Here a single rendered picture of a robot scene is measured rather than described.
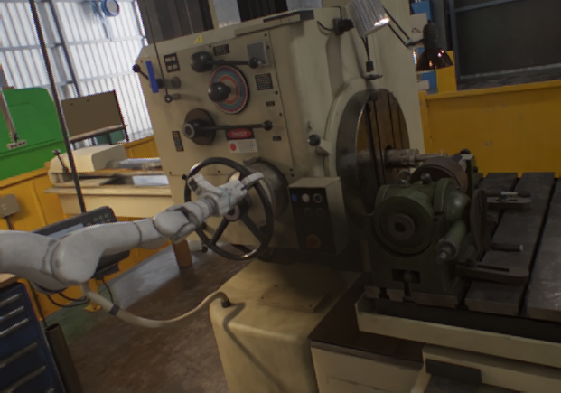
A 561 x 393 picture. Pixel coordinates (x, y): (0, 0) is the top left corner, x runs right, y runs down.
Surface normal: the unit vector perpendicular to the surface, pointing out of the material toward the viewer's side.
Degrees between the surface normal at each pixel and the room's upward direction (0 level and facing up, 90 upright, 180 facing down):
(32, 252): 79
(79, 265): 74
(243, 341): 90
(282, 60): 90
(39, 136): 84
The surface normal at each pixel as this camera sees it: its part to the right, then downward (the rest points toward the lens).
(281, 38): -0.51, 0.32
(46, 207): 0.84, 0.00
